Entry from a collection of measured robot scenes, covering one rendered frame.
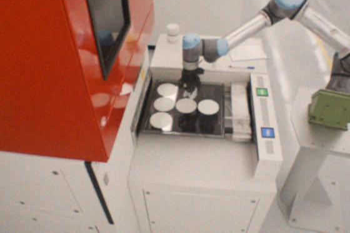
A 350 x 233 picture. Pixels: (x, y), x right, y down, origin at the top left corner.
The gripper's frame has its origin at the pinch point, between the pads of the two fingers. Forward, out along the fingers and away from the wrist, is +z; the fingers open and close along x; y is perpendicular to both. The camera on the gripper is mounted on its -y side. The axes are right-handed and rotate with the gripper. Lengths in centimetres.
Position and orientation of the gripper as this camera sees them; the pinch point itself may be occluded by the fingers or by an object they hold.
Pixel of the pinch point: (192, 96)
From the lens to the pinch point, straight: 150.2
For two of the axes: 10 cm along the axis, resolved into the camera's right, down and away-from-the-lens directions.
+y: -5.4, 5.8, -6.1
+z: 0.2, 7.3, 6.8
